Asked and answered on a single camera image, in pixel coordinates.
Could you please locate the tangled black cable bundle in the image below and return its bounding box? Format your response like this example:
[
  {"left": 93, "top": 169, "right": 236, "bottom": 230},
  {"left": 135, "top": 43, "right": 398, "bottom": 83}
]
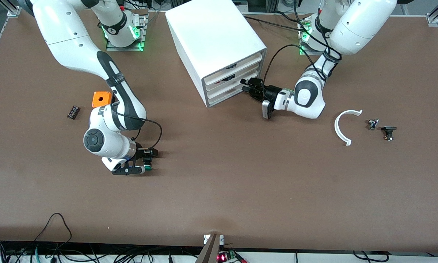
[{"left": 0, "top": 239, "right": 205, "bottom": 263}]

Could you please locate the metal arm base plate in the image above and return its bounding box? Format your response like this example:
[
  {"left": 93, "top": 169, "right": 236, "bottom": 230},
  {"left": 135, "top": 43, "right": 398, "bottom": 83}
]
[
  {"left": 106, "top": 14, "right": 147, "bottom": 52},
  {"left": 298, "top": 18, "right": 327, "bottom": 56}
]

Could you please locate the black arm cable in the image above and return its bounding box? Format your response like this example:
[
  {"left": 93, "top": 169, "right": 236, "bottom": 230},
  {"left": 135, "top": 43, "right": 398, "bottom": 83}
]
[
  {"left": 115, "top": 111, "right": 163, "bottom": 153},
  {"left": 263, "top": 0, "right": 343, "bottom": 86}
]

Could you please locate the orange box with hole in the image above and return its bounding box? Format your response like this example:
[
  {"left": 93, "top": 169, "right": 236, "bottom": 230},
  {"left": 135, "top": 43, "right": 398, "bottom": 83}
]
[{"left": 92, "top": 91, "right": 113, "bottom": 108}]

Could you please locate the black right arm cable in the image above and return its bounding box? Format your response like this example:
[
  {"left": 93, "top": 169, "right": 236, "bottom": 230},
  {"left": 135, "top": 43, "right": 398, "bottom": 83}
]
[{"left": 115, "top": 111, "right": 163, "bottom": 153}]

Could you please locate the green circuit board red light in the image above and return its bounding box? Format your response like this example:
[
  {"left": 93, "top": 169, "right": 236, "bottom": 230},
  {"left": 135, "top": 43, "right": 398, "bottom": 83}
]
[{"left": 217, "top": 250, "right": 238, "bottom": 263}]

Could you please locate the thin black cable loop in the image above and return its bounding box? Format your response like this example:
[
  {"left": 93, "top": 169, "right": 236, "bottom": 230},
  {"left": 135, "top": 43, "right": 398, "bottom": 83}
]
[{"left": 34, "top": 213, "right": 72, "bottom": 253}]

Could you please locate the white drawer cabinet grey frame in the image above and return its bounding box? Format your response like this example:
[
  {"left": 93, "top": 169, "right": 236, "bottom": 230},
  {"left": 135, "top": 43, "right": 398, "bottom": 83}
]
[{"left": 165, "top": 0, "right": 267, "bottom": 108}]

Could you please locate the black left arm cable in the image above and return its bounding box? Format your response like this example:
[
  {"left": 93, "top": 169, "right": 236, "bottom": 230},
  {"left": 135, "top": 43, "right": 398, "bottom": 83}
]
[{"left": 263, "top": 0, "right": 343, "bottom": 86}]

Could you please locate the small black bracket part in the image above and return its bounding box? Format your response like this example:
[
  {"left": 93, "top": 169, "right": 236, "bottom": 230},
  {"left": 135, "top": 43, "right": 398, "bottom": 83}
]
[{"left": 381, "top": 126, "right": 397, "bottom": 141}]

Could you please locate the white curved plastic arc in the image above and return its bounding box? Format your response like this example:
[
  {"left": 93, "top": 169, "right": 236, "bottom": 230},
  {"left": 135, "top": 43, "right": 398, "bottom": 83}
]
[{"left": 334, "top": 109, "right": 363, "bottom": 147}]

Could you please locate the black cable on table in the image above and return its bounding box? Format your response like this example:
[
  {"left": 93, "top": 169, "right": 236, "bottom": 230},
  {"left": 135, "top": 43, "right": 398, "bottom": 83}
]
[{"left": 244, "top": 11, "right": 311, "bottom": 33}]

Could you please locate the white plastic drawer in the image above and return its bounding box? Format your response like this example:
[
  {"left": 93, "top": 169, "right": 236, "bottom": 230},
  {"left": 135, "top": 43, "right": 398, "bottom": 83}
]
[
  {"left": 208, "top": 89, "right": 256, "bottom": 106},
  {"left": 205, "top": 62, "right": 260, "bottom": 94},
  {"left": 204, "top": 52, "right": 263, "bottom": 86},
  {"left": 206, "top": 79, "right": 250, "bottom": 100}
]

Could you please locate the tan camera mount post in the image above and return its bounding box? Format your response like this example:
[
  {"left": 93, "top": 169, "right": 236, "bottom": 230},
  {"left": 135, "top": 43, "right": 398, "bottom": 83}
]
[{"left": 195, "top": 234, "right": 225, "bottom": 263}]

